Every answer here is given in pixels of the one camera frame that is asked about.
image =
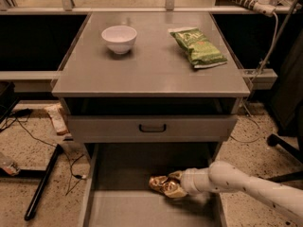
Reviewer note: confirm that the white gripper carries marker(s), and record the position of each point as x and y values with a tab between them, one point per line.
188	182

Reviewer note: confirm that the crushed orange can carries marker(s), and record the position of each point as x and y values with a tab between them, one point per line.
158	183

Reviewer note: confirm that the white ceramic bowl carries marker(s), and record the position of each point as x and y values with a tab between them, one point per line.
119	39

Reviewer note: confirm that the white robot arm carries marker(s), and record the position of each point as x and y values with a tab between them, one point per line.
222	177

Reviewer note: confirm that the upper drawer with black handle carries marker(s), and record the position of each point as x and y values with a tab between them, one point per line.
145	129

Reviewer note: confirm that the white power strip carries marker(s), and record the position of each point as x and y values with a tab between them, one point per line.
260	6

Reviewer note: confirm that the grey drawer cabinet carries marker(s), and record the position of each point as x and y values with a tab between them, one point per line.
153	78

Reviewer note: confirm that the black stand leg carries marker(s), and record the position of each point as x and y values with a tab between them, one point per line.
31	211

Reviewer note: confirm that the green chip bag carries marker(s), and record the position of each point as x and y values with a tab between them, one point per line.
201	52

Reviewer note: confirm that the brown snack package on floor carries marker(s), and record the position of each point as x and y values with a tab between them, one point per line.
55	115

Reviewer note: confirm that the plastic bottle on floor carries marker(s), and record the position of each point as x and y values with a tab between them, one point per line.
9	165

